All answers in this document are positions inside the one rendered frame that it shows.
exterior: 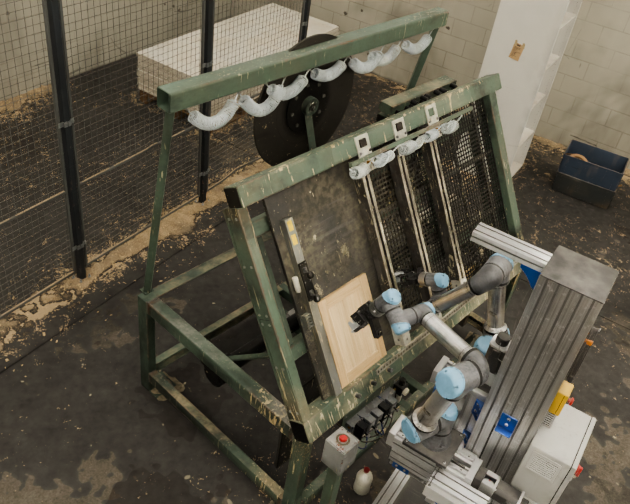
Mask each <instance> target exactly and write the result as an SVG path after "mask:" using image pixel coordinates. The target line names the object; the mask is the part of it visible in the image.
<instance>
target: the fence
mask: <svg viewBox="0 0 630 504"><path fill-rule="evenodd" d="M289 220H291V221H292V224H293V228H294V230H292V231H289V228H288V225H287V221H289ZM280 225H281V228H282V232H283V235H284V238H285V242H286V245H287V248H288V252H289V255H290V259H291V262H292V265H293V269H294V272H295V276H297V277H298V280H299V283H300V287H301V292H300V293H301V296H302V299H303V303H304V306H305V309H306V313H310V314H311V317H312V321H313V324H314V326H313V327H311V330H312V333H313V337H314V340H315V343H316V347H317V350H318V353H319V357H320V360H321V364H322V367H323V370H324V374H325V377H326V381H327V384H328V387H329V391H330V394H331V395H332V396H336V397H337V396H338V395H339V394H340V393H342V392H343V391H342V388H341V384H340V381H339V377H338V374H337V370H336V367H335V364H334V360H333V357H332V353H331V350H330V346H329V343H328V339H327V336H326V332H325V329H324V325H323V322H322V319H321V315H320V312H319V308H318V305H317V303H316V302H314V301H311V302H309V301H308V298H307V294H306V291H305V288H304V284H303V281H302V277H301V274H300V270H299V267H298V264H299V263H301V262H302V261H304V256H303V253H302V249H301V246H300V242H299V239H298V236H297V232H296V229H295V225H294V222H293V218H292V217H286V218H284V219H282V220H280ZM293 234H295V235H296V238H297V242H298V244H296V245H293V242H292V238H291V235H293Z"/></svg>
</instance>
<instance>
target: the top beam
mask: <svg viewBox="0 0 630 504"><path fill-rule="evenodd" d="M501 88H502V86H501V80H500V75H499V73H495V74H490V75H485V76H483V77H481V78H478V79H476V80H474V81H471V82H469V83H467V84H464V85H462V86H460V87H457V88H455V89H453V90H450V91H448V92H446V93H443V94H441V95H439V96H436V97H434V98H432V99H429V100H427V101H425V102H422V103H420V104H418V105H415V106H413V107H411V108H408V109H406V110H404V111H401V112H399V113H397V114H394V115H392V116H390V117H387V118H385V119H383V120H380V121H378V122H376V123H373V124H371V125H369V126H366V127H364V128H362V129H359V130H357V131H355V132H352V133H350V134H348V135H345V136H343V137H341V138H338V139H336V140H334V141H331V142H329V143H327V144H324V145H322V146H320V147H317V148H315V149H313V150H310V151H308V152H306V153H303V154H301V155H299V156H296V157H294V158H292V159H289V160H287V161H285V162H282V163H280V164H278V165H275V166H273V167H271V168H268V169H266V170H264V171H261V172H259V173H257V174H254V175H252V176H250V177H247V178H245V179H243V180H240V181H238V182H236V183H233V184H231V185H229V186H226V187H224V193H225V196H226V199H227V202H228V205H229V208H231V209H235V208H245V207H247V206H249V205H252V204H254V203H256V202H258V201H260V200H262V199H264V198H267V197H269V196H271V195H273V194H275V193H277V192H280V191H282V190H284V189H286V188H288V187H290V186H292V185H295V184H297V183H299V182H301V181H303V180H305V179H308V178H310V177H312V176H314V175H316V174H318V173H320V172H323V171H325V170H327V169H329V168H331V167H333V166H336V165H338V164H340V163H342V162H344V161H346V160H348V159H351V158H353V157H355V156H357V155H358V153H357V149H356V145H355V142H354V138H355V137H357V136H360V135H362V134H364V133H367V134H368V137H369V142H370V146H371V149H372V148H374V147H376V146H379V145H381V144H383V143H385V142H387V141H389V140H392V139H394V138H395V137H394V133H393V129H392V125H391V122H392V121H394V120H396V119H399V118H401V117H403V119H404V123H405V127H406V131H407V132H409V131H411V130H413V129H415V128H417V127H420V126H422V125H424V124H426V123H427V119H426V115H425V110H424V107H426V106H428V105H431V104H433V103H435V105H436V109H437V114H438V117H441V116H443V115H445V114H448V113H450V112H452V111H454V110H456V109H458V108H461V107H463V106H465V105H467V104H469V103H471V102H473V101H476V100H478V99H480V98H482V97H484V96H486V95H489V94H491V93H493V92H495V91H497V90H499V89H501Z"/></svg>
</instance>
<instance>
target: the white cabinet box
mask: <svg viewBox="0 0 630 504"><path fill-rule="evenodd" d="M582 1H583V0H501V2H500V5H499V9H498V12H497V15H496V19H495V22H494V26H493V29H492V33H491V36H490V39H489V43H488V46H487V50H486V53H485V57H484V60H483V63H482V67H481V70H480V74H479V77H478V78H481V77H483V76H485V75H490V74H495V73H499V75H500V80H501V86H502V88H501V89H499V90H497V91H495V92H496V97H497V102H498V108H499V113H500V118H501V123H502V129H503V134H504V139H505V144H506V150H507V155H508V160H509V166H510V171H511V176H512V177H513V176H514V174H515V173H516V172H517V171H518V170H519V169H520V168H521V166H522V165H523V163H524V160H525V158H526V155H527V152H528V149H529V147H530V144H531V141H532V138H533V136H534V133H535V130H536V127H537V125H538V122H539V119H540V117H541V114H542V111H543V108H544V106H545V103H546V100H547V97H548V95H549V92H550V89H551V86H552V84H553V81H554V78H555V75H556V73H557V70H558V67H559V64H560V62H561V59H562V56H563V53H564V51H565V48H566V45H567V43H568V40H569V37H570V34H571V32H572V29H573V26H574V23H575V21H576V18H577V15H578V12H579V10H580V7H581V4H582Z"/></svg>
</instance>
